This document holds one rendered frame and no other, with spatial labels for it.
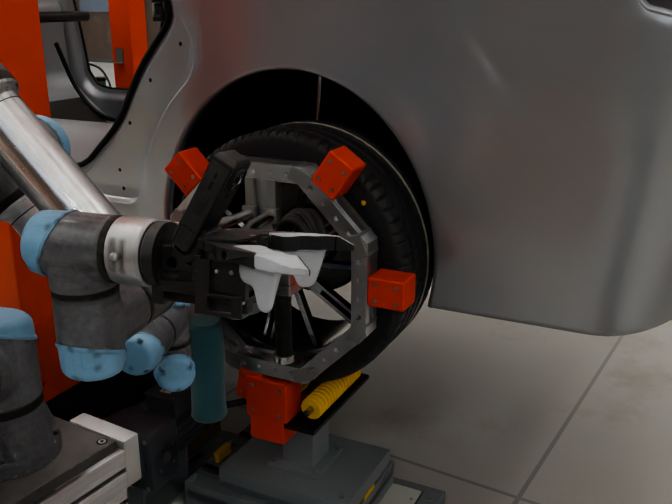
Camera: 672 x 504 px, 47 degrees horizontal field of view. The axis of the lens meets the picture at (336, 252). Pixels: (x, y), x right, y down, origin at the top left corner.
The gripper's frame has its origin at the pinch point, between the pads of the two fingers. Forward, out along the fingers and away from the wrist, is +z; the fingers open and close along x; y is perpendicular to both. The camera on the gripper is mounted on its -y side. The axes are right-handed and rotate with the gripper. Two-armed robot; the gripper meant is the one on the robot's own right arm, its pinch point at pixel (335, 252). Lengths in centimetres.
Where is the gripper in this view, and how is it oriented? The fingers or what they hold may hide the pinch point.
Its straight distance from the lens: 77.4
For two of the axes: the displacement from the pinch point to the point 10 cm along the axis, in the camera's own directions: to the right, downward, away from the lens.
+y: -0.4, 9.8, 1.8
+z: 9.5, 1.0, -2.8
